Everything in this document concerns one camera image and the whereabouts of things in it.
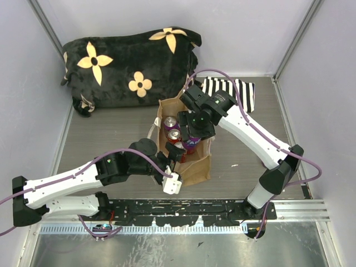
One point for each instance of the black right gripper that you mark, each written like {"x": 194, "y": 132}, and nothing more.
{"x": 184, "y": 117}

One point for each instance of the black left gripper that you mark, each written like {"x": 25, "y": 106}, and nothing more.
{"x": 174, "y": 152}

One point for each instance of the purple Fanta can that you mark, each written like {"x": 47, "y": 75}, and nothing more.
{"x": 170, "y": 123}
{"x": 191, "y": 144}

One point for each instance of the red Coke can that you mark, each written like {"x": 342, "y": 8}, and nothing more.
{"x": 174, "y": 136}
{"x": 184, "y": 154}

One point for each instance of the brown burlap canvas bag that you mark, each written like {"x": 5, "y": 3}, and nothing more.
{"x": 196, "y": 168}

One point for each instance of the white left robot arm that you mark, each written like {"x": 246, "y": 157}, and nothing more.
{"x": 33, "y": 200}

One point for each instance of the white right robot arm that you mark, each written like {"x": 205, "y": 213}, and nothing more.
{"x": 281, "y": 160}

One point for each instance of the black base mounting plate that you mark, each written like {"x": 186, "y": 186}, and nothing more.
{"x": 212, "y": 212}

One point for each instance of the black white striped cloth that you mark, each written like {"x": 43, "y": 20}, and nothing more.
{"x": 246, "y": 90}

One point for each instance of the black floral plush blanket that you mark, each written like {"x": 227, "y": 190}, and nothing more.
{"x": 129, "y": 71}

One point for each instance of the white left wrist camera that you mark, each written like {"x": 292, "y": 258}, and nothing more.
{"x": 171, "y": 185}

